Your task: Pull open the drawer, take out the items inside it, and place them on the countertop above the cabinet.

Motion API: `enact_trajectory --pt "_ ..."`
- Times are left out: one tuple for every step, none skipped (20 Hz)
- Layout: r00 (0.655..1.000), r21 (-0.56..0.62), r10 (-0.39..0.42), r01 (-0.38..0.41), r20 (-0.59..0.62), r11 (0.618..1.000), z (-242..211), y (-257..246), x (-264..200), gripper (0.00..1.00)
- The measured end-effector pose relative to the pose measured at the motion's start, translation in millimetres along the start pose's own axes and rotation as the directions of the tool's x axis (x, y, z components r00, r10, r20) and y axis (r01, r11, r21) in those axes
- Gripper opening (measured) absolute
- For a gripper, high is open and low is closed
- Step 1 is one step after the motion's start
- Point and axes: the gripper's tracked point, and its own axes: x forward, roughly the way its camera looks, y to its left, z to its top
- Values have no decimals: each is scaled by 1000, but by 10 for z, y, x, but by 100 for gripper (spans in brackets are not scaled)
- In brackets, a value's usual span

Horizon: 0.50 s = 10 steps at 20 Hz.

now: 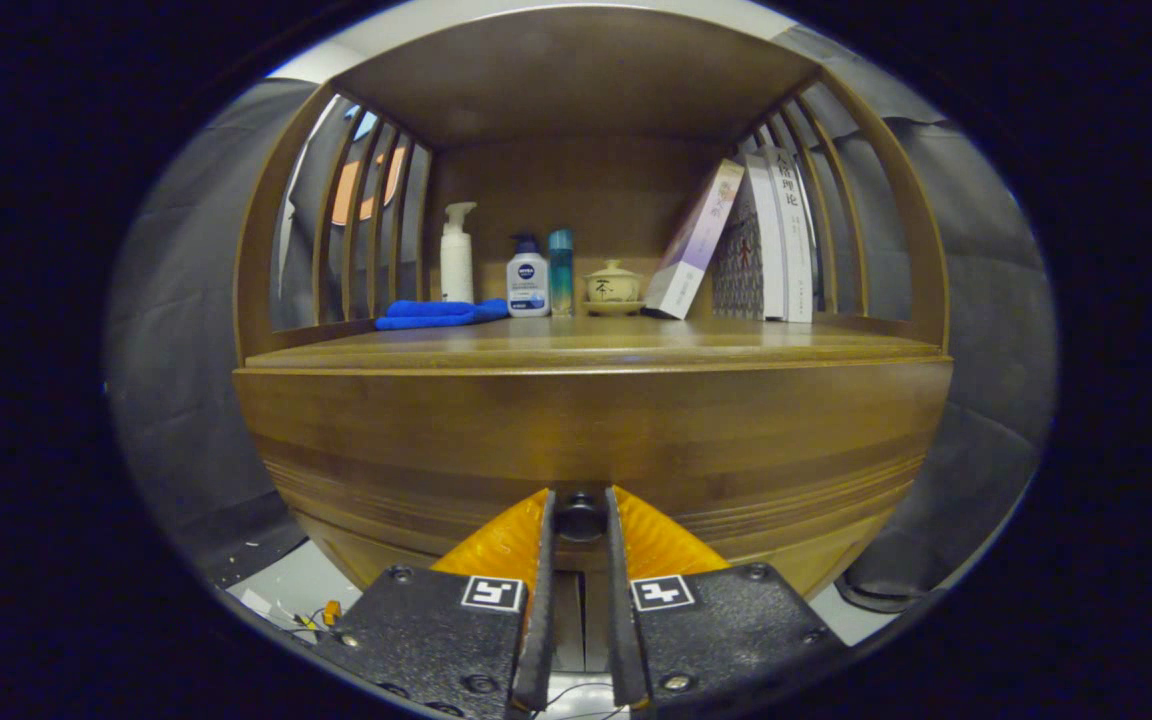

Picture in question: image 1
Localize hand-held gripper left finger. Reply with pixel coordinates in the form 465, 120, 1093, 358
311, 487, 557, 719

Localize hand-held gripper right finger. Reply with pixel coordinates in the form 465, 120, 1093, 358
604, 485, 847, 716

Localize wooden drawer with knob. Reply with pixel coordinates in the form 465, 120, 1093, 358
236, 368, 952, 581

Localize wooden countertop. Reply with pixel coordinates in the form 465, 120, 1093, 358
244, 315, 942, 373

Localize brown wooden cabinet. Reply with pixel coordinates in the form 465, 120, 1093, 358
233, 5, 954, 673

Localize blue folded cloth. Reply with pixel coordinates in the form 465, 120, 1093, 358
374, 298, 510, 331

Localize beige lidded tea cup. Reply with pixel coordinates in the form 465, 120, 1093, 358
581, 259, 645, 318

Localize white lotion bottle blue cap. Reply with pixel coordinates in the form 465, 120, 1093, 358
506, 233, 551, 319

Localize white pump bottle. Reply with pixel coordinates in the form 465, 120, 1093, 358
440, 201, 478, 304

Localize purple and white box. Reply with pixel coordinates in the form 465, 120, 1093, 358
642, 158, 745, 321

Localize plain white book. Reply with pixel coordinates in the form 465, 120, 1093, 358
748, 152, 787, 322

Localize slim teal bottle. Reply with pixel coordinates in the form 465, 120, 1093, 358
548, 228, 575, 318

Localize black floor cables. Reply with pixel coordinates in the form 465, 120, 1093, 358
534, 680, 629, 719

